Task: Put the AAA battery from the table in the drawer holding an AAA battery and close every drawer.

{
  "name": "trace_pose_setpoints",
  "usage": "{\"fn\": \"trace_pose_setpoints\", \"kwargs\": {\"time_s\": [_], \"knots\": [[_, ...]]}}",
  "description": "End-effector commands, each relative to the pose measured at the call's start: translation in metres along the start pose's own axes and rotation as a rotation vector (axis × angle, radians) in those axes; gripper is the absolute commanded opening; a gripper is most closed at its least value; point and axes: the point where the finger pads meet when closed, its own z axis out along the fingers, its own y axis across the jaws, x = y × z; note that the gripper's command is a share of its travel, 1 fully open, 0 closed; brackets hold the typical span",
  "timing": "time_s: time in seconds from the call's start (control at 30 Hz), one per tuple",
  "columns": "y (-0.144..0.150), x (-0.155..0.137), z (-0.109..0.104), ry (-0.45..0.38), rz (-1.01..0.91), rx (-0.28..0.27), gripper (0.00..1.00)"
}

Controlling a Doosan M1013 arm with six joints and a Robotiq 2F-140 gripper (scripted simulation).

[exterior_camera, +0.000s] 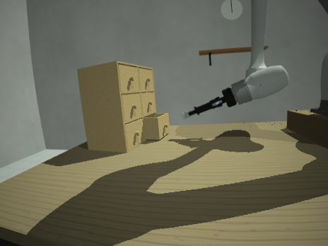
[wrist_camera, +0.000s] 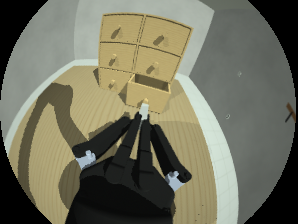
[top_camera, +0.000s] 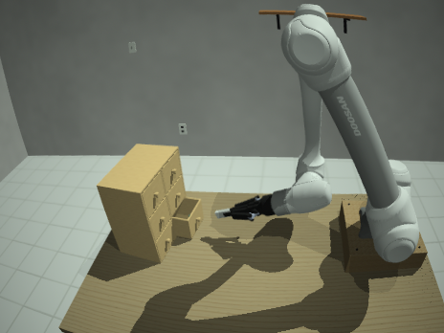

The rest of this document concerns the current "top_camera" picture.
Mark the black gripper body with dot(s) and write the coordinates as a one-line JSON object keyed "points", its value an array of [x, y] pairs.
{"points": [[264, 206]]}

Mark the tan wooden chest of drawers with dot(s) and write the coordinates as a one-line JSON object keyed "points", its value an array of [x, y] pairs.
{"points": [[121, 195]]}

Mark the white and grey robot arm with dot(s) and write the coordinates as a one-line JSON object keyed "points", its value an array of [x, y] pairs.
{"points": [[311, 46]]}

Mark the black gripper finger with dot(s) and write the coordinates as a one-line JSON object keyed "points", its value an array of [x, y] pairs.
{"points": [[237, 206], [240, 214]]}

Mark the tan wooden drawer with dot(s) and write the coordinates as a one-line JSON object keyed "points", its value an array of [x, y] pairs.
{"points": [[165, 239], [149, 195], [159, 218], [188, 226], [173, 198], [169, 170]]}

